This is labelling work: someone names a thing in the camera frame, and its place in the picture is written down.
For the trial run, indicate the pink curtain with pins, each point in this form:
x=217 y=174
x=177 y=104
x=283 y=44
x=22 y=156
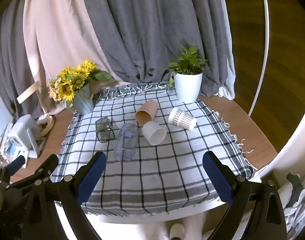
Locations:
x=60 y=35

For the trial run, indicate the white charger device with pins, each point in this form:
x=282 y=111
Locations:
x=22 y=133

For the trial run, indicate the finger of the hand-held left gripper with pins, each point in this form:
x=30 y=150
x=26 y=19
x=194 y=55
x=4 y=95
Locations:
x=46 y=166
x=15 y=165

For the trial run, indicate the clear plastic cup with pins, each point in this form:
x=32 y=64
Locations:
x=126 y=142

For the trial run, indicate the narrow grey curtain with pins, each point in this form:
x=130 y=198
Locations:
x=5 y=67

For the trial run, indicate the white hoop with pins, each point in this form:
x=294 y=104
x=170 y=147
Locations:
x=265 y=42

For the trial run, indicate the white rounded furniture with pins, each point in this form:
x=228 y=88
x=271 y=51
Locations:
x=296 y=142

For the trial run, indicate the white frosted cup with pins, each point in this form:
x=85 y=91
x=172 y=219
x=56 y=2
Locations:
x=153 y=132

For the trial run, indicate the blue ribbed vase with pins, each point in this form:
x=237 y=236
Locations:
x=83 y=102

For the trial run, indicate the wide grey curtain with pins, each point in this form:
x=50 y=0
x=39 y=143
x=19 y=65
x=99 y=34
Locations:
x=147 y=30

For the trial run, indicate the sunflower bouquet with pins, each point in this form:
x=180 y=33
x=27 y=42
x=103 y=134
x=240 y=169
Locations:
x=70 y=82

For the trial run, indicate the white sheer curtain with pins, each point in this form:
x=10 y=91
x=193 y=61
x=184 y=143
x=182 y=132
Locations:
x=228 y=62

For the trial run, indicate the stack of books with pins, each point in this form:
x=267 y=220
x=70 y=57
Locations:
x=5 y=140

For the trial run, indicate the grey square glass cup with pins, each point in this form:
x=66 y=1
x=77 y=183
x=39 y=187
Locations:
x=104 y=128

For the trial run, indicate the white slipper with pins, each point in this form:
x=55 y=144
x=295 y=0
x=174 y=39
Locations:
x=177 y=231

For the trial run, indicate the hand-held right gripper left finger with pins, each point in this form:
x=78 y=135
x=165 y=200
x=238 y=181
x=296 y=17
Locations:
x=92 y=177

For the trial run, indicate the white dotted cup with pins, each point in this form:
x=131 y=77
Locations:
x=182 y=118

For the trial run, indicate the checked tablecloth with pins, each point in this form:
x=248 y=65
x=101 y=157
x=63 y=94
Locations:
x=155 y=175

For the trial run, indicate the green leafy plant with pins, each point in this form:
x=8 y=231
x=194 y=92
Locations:
x=187 y=62

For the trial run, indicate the brown paper cup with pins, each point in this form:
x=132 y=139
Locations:
x=146 y=112

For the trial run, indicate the wooden desk lamp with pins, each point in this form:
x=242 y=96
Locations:
x=46 y=125

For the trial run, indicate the pile of clothes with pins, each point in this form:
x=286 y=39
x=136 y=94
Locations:
x=298 y=200

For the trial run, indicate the white plant pot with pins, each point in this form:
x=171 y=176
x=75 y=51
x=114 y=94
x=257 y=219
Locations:
x=187 y=87

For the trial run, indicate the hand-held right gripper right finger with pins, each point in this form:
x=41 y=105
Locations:
x=217 y=180

